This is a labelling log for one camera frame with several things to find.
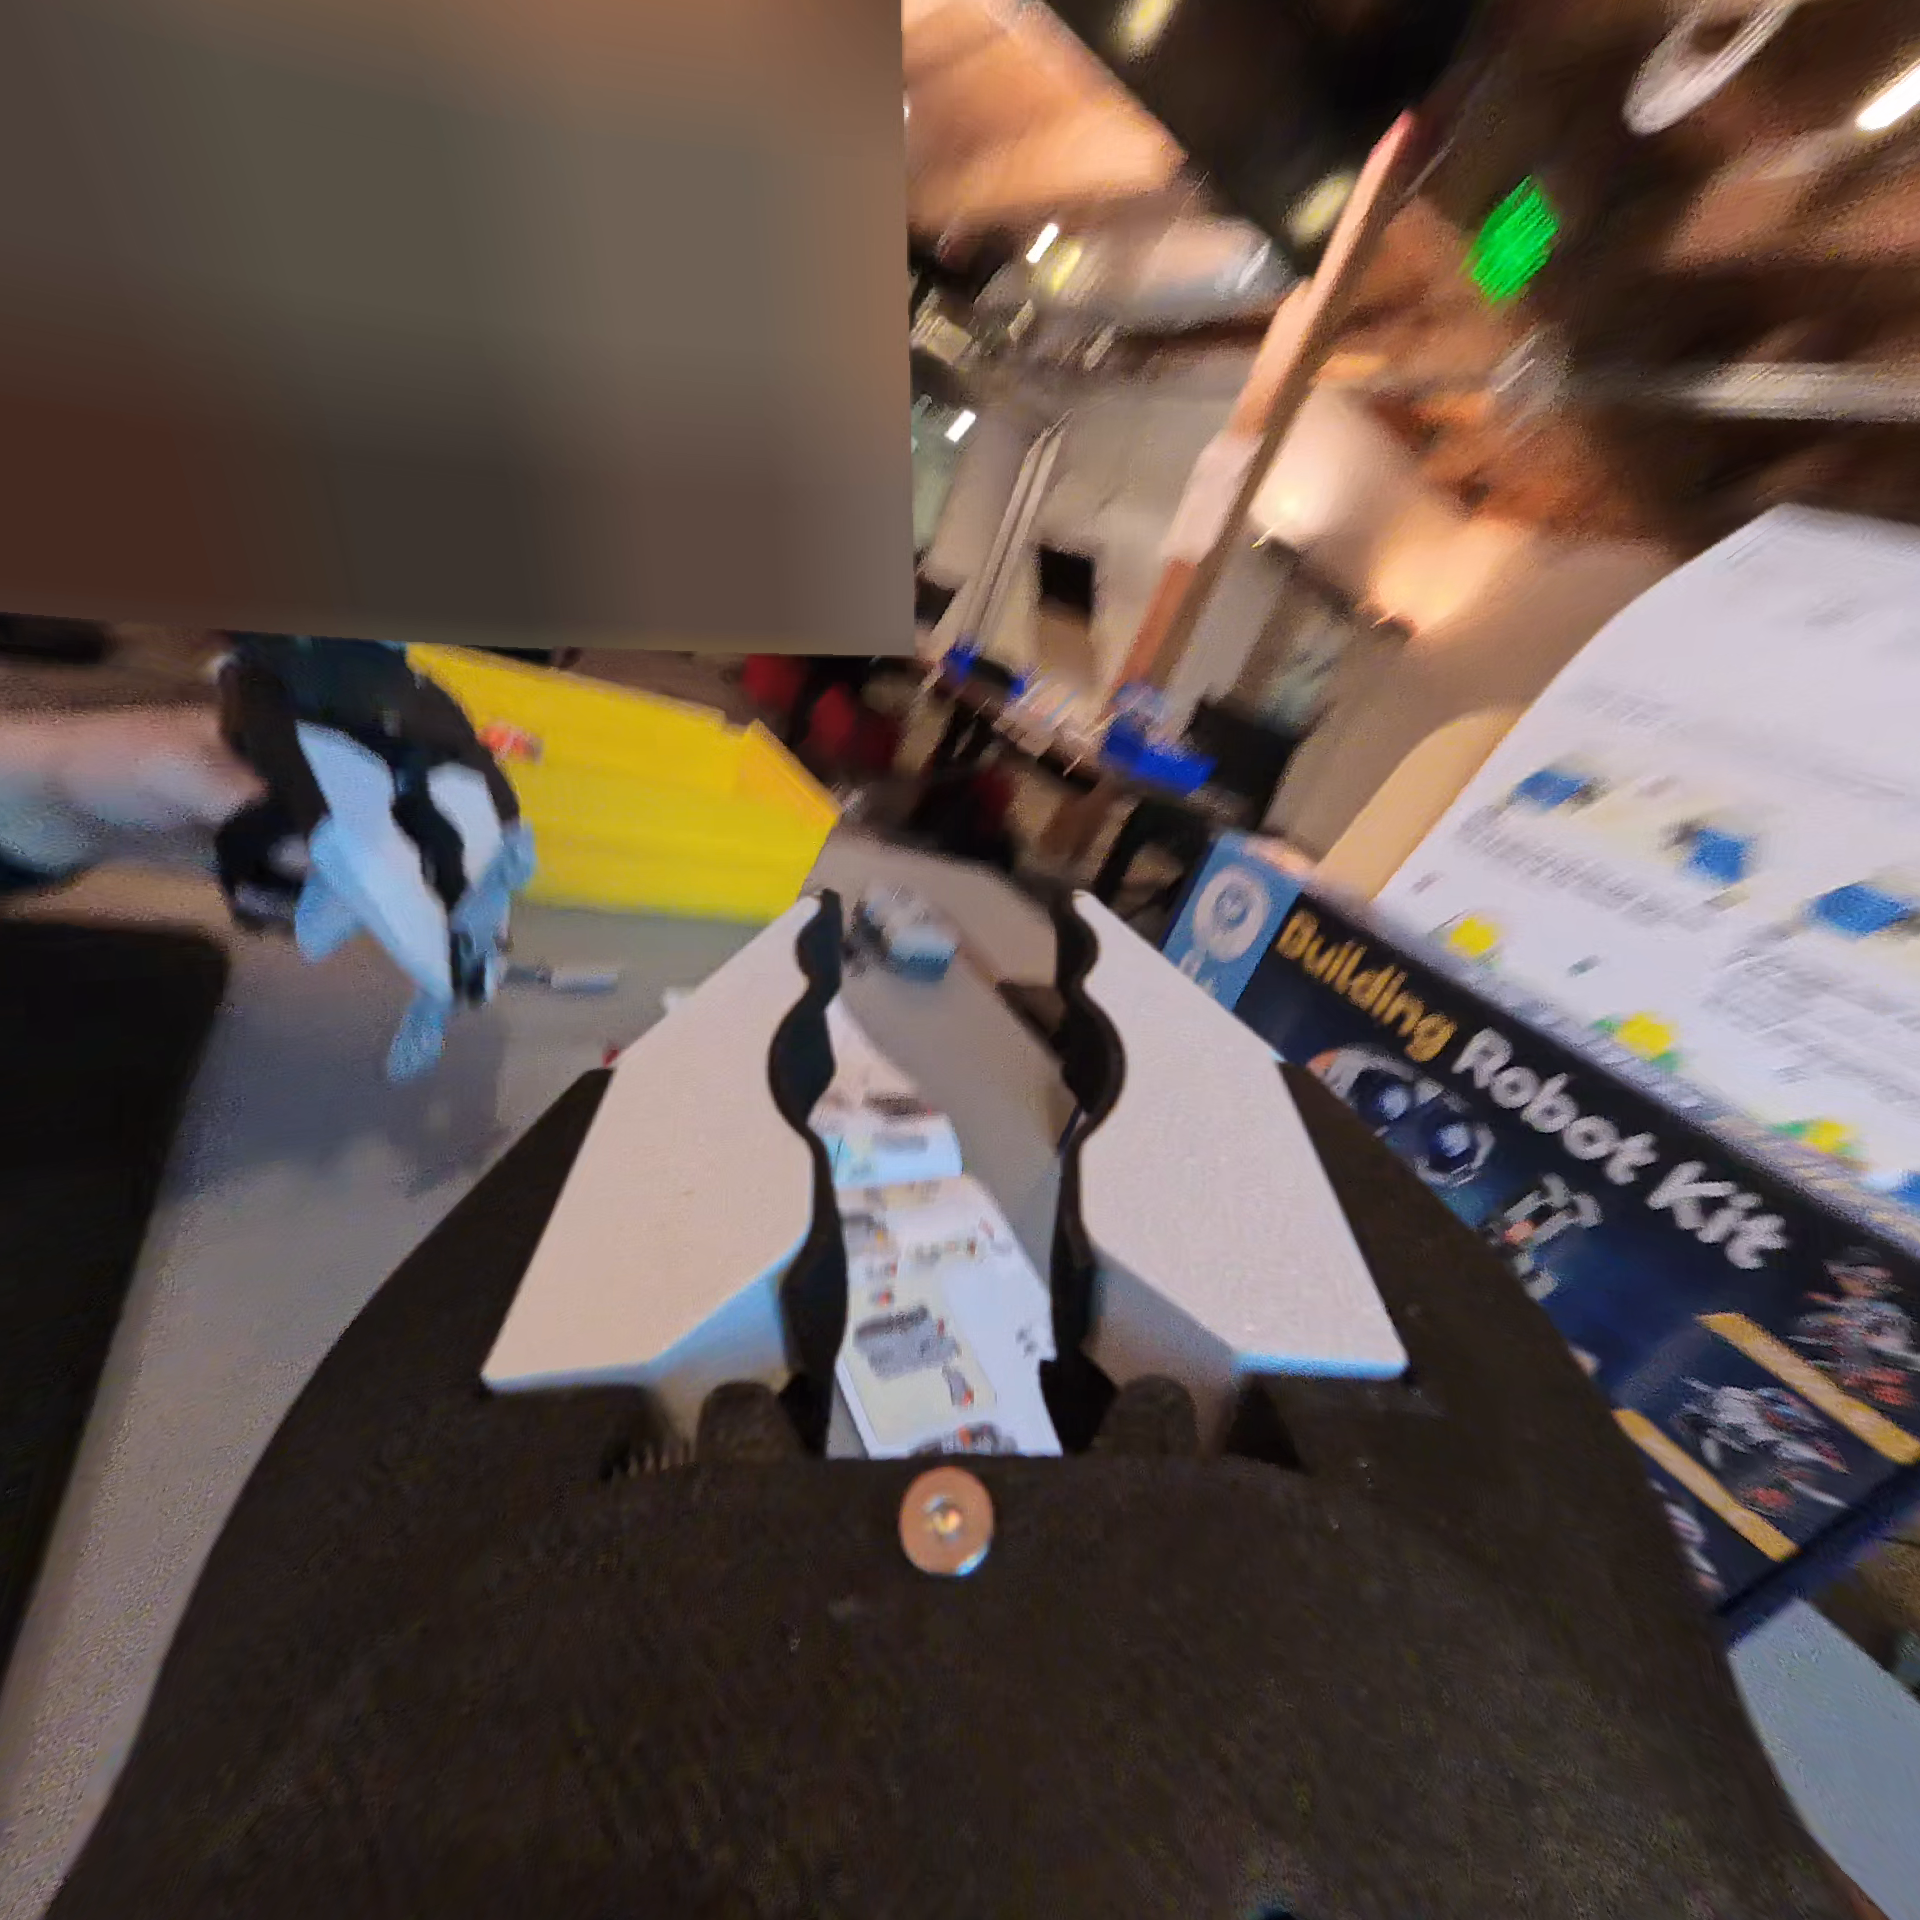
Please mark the blue plastic bin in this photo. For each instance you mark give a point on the blue plastic bin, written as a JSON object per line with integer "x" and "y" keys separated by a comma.
{"x": 1158, "y": 748}

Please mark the open instruction booklet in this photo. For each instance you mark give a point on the open instruction booklet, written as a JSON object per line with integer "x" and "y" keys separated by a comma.
{"x": 915, "y": 1304}

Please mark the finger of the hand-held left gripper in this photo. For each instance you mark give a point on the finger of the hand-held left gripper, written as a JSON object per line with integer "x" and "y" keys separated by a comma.
{"x": 494, "y": 858}
{"x": 367, "y": 870}

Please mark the green exit sign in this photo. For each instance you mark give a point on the green exit sign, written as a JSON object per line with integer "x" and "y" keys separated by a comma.
{"x": 1514, "y": 240}

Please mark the large white instruction sheet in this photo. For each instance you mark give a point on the large white instruction sheet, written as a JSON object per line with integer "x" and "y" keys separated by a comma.
{"x": 1725, "y": 720}

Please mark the grey remote controller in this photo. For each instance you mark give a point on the grey remote controller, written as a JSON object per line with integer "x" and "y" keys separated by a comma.
{"x": 908, "y": 938}

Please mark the robot kit box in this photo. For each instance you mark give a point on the robot kit box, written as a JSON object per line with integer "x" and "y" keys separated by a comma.
{"x": 1574, "y": 1172}

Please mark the round ceiling fixture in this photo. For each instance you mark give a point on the round ceiling fixture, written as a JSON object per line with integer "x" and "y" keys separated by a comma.
{"x": 1697, "y": 68}

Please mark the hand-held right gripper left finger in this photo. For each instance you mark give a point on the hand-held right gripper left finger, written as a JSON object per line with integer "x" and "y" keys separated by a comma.
{"x": 660, "y": 1201}

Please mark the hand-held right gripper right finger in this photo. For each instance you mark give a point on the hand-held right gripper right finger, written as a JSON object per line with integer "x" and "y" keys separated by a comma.
{"x": 1228, "y": 1201}

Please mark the grey desk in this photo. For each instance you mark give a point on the grey desk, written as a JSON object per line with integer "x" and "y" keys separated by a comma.
{"x": 302, "y": 1201}

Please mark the yellow plastic bin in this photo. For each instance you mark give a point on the yellow plastic bin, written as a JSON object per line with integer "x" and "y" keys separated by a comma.
{"x": 645, "y": 810}

